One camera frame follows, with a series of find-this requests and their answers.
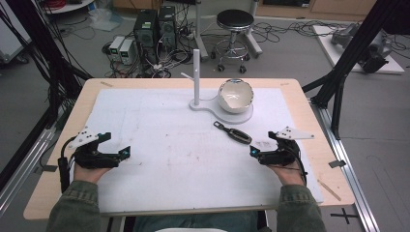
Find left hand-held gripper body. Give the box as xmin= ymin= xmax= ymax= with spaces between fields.
xmin=67 ymin=128 xmax=125 ymax=169

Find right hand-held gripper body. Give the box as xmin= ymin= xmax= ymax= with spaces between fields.
xmin=256 ymin=126 xmax=315 ymax=167

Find person's left hand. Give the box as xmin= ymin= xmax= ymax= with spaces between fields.
xmin=73 ymin=162 xmax=113 ymax=186

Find person's right hand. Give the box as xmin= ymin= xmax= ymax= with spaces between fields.
xmin=268 ymin=159 xmax=308 ymax=188

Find black key fob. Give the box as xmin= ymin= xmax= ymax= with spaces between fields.
xmin=213 ymin=120 xmax=253 ymax=145

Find wooden table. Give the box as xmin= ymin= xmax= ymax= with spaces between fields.
xmin=22 ymin=77 xmax=356 ymax=220

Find white bowl with jagged rim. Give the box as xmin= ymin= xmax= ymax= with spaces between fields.
xmin=218 ymin=78 xmax=255 ymax=115

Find white foam mat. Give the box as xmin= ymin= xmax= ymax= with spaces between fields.
xmin=84 ymin=87 xmax=324 ymax=216

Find thin wooden stick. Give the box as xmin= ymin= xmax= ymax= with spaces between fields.
xmin=316 ymin=178 xmax=342 ymax=202

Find black tape cross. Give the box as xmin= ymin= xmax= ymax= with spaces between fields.
xmin=330 ymin=207 xmax=360 ymax=225

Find grey power supply unit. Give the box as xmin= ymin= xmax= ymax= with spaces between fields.
xmin=108 ymin=35 xmax=126 ymax=62
xmin=118 ymin=39 xmax=135 ymax=66

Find person's legs in jeans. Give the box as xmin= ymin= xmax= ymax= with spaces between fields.
xmin=132 ymin=210 xmax=261 ymax=232

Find grey rolling stand leg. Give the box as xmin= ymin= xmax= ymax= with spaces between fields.
xmin=192 ymin=0 xmax=210 ymax=63
xmin=243 ymin=0 xmax=264 ymax=59

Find white floor board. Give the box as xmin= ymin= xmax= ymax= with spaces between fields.
xmin=311 ymin=24 xmax=406 ymax=75

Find black computer tower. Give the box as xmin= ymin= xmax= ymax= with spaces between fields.
xmin=132 ymin=9 xmax=160 ymax=64
xmin=157 ymin=5 xmax=178 ymax=50

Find clear plastic bag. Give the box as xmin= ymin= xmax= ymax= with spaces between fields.
xmin=88 ymin=7 xmax=124 ymax=33

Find black round stool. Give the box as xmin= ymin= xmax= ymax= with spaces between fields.
xmin=210 ymin=9 xmax=256 ymax=74

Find white round table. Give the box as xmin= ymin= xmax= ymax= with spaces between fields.
xmin=41 ymin=0 xmax=97 ymax=15

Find wooden cabinet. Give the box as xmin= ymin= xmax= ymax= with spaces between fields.
xmin=255 ymin=0 xmax=379 ymax=21

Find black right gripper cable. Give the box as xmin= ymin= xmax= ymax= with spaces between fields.
xmin=284 ymin=143 xmax=308 ymax=188

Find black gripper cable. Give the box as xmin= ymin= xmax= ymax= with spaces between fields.
xmin=284 ymin=143 xmax=308 ymax=188
xmin=57 ymin=135 xmax=77 ymax=194

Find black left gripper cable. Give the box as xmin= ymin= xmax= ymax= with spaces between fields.
xmin=57 ymin=135 xmax=77 ymax=194

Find aluminium rail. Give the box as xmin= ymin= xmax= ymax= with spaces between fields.
xmin=308 ymin=96 xmax=382 ymax=232
xmin=0 ymin=105 xmax=75 ymax=218

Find black metal frame with cables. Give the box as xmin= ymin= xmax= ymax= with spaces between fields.
xmin=0 ymin=0 xmax=94 ymax=131

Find white stand with post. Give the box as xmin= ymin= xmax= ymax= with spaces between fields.
xmin=180 ymin=48 xmax=254 ymax=126

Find tangle of computer cables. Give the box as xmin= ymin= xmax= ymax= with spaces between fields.
xmin=102 ymin=28 xmax=195 ymax=79

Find floor cable bundle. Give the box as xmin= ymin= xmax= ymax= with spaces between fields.
xmin=253 ymin=19 xmax=353 ymax=45

